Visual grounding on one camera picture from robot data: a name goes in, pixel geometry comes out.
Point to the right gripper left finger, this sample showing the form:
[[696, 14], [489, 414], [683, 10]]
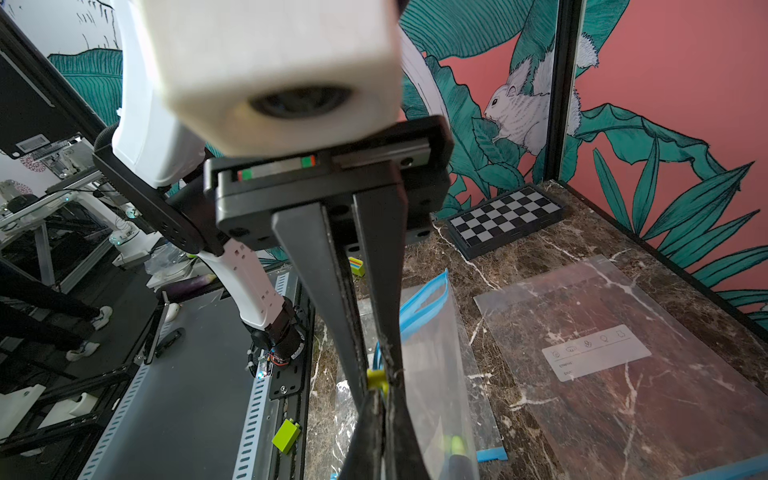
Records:
[[364, 457]]

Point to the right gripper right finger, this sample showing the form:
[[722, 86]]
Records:
[[402, 455]]

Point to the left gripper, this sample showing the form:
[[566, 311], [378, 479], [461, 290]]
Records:
[[235, 198]]

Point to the dark purple eggplant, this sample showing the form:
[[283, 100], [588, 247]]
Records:
[[457, 464]]

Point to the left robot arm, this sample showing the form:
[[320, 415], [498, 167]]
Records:
[[163, 152]]

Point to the small green striped block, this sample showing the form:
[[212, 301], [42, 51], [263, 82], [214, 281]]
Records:
[[357, 266]]

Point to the lime green sticky note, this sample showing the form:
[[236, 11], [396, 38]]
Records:
[[286, 436]]

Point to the black white checkerboard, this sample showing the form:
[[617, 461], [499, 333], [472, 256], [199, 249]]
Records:
[[504, 219]]

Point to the white perforated rail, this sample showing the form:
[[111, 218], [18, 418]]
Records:
[[253, 456]]

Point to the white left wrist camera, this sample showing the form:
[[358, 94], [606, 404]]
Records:
[[272, 78]]

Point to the left black frame post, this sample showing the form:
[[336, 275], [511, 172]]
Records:
[[569, 21]]

